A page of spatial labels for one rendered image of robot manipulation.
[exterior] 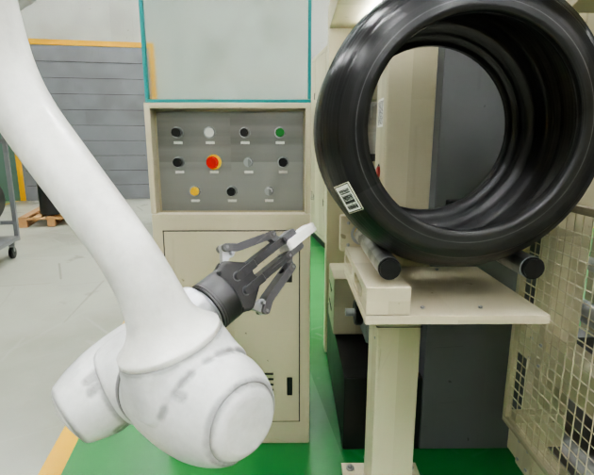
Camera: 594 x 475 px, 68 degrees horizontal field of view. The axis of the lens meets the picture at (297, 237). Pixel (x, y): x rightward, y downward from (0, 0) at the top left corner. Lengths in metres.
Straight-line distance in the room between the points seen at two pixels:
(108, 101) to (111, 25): 1.43
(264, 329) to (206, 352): 1.23
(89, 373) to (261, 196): 1.11
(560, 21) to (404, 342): 0.87
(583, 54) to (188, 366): 0.83
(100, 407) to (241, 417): 0.20
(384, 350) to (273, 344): 0.48
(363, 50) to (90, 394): 0.67
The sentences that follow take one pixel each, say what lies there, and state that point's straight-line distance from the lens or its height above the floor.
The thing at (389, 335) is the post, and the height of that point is 0.59.
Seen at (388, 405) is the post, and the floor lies 0.37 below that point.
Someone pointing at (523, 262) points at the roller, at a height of 0.91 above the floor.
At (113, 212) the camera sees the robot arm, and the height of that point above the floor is 1.08.
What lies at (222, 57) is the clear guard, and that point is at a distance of 1.58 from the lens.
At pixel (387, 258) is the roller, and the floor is 0.92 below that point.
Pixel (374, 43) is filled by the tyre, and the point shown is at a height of 1.31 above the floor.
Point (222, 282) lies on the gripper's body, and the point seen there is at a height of 0.95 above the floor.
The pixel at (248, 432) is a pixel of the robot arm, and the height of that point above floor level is 0.90.
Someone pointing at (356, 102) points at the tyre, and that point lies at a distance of 0.83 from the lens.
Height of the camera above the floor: 1.14
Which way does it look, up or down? 12 degrees down
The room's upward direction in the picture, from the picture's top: straight up
